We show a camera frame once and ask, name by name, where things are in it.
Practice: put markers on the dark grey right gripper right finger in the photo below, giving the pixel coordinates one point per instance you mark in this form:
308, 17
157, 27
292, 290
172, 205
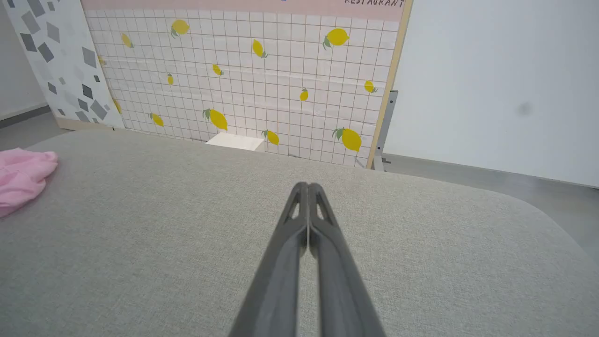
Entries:
341, 285

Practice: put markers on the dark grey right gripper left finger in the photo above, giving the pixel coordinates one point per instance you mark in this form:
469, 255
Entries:
276, 281

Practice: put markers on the pink cloth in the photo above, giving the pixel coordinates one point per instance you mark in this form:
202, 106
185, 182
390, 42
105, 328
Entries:
21, 175

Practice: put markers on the grey fabric sofa cushion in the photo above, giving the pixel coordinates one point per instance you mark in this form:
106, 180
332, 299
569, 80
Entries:
140, 243

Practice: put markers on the white rectangular box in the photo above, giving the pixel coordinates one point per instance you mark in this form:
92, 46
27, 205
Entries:
235, 141

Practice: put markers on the metal panel support stand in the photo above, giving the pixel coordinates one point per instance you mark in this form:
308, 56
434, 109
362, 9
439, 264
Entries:
386, 121

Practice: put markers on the lemon print tiled backdrop panel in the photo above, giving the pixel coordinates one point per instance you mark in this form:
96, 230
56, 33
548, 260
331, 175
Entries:
262, 70

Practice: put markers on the grey terrazzo print panel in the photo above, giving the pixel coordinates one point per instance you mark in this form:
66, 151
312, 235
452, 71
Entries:
58, 61

